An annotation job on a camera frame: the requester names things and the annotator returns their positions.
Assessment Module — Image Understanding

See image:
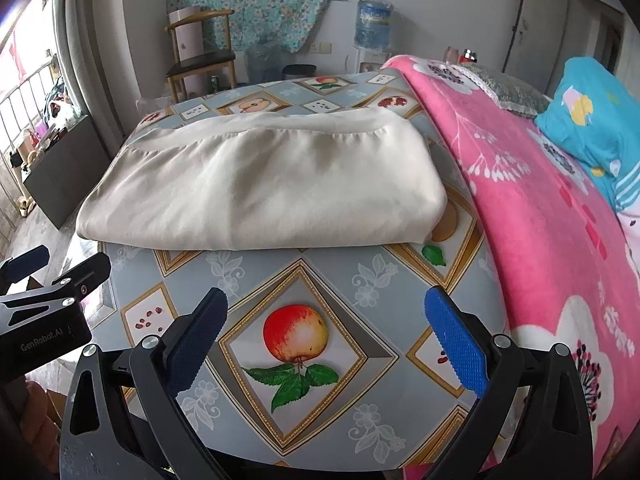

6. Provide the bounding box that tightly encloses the wooden chair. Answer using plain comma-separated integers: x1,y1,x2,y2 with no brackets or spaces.
164,9,238,103

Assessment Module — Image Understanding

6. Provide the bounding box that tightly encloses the blue water jug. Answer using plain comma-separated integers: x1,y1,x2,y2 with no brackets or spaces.
354,0,393,51

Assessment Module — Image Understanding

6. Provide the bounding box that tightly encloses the black wall cable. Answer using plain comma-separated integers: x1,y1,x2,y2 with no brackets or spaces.
502,0,531,78

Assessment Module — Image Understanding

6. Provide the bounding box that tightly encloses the white curtain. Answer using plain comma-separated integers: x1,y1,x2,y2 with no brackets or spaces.
65,0,146,148

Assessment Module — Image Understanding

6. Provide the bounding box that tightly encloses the fruit print tablecloth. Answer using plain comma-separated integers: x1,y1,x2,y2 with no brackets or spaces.
65,72,511,471

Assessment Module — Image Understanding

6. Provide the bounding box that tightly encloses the floral wall cloth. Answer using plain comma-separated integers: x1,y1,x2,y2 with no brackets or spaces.
167,0,349,53

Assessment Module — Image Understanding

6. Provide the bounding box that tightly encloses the empty clear water jug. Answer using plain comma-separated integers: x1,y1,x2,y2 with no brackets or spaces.
246,35,283,85

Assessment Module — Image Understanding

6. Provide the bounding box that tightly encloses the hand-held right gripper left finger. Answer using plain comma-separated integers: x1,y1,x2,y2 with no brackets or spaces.
60,287,231,480

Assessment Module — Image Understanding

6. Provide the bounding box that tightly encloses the metal window railing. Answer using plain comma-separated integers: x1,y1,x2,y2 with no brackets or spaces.
0,57,56,261

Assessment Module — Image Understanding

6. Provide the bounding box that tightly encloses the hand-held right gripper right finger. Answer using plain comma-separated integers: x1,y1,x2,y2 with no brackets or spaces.
424,285,596,480

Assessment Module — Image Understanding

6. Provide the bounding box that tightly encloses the striped cloth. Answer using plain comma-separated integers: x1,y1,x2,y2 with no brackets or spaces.
612,160,640,211

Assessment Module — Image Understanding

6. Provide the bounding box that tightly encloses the blue cartoon pillow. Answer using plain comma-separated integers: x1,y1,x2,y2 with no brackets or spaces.
534,56,640,211

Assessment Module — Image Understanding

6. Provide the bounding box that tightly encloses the white water dispenser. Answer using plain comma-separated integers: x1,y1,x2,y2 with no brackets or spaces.
356,47,392,75

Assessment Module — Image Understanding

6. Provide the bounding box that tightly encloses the grey sequin pillow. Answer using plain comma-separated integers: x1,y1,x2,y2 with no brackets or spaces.
457,61,551,118

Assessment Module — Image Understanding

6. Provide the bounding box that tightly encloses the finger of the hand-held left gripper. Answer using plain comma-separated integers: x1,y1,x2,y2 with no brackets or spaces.
52,251,112,306
0,245,51,292

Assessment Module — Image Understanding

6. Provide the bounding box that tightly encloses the pale cylinder box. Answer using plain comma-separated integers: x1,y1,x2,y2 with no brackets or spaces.
167,6,206,63

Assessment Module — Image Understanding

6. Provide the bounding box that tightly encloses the pink floral blanket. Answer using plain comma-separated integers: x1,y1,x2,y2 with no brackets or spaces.
380,54,640,480

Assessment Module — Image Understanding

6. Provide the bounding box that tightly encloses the black bin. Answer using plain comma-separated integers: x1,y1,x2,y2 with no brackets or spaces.
282,64,317,82

